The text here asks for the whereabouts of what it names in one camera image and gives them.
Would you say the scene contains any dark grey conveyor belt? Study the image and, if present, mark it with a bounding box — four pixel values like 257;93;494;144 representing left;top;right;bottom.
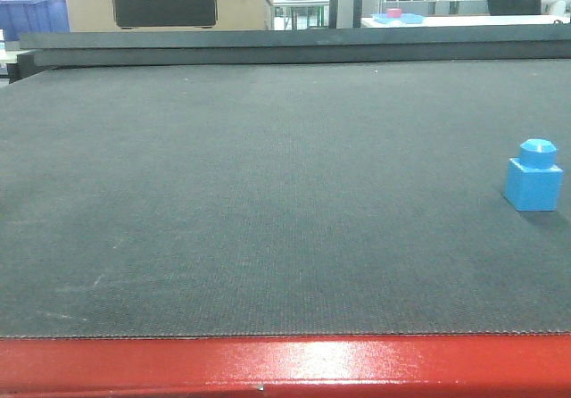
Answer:
1;60;570;337

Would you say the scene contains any red block on tray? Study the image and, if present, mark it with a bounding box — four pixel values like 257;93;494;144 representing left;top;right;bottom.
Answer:
386;8;402;19

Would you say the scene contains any blue toy block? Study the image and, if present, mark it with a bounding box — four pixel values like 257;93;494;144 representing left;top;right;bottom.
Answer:
504;138;564;211

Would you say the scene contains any white background table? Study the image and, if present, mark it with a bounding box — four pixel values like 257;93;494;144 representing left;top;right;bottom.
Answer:
361;14;570;29

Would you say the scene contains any shallow blue tray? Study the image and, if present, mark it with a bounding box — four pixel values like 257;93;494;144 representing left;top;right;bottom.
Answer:
371;13;425;26

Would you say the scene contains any large cardboard box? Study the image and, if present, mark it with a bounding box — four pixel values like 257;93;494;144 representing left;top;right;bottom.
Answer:
65;0;272;32

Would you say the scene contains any blue plastic crate background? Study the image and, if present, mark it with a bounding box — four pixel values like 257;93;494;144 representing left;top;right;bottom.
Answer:
1;0;70;42

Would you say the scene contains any grey conveyor rear rail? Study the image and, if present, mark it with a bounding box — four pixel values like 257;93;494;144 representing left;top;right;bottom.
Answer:
8;21;570;86

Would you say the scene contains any red conveyor frame edge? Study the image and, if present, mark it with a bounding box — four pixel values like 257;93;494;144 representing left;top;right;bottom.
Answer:
1;335;570;397

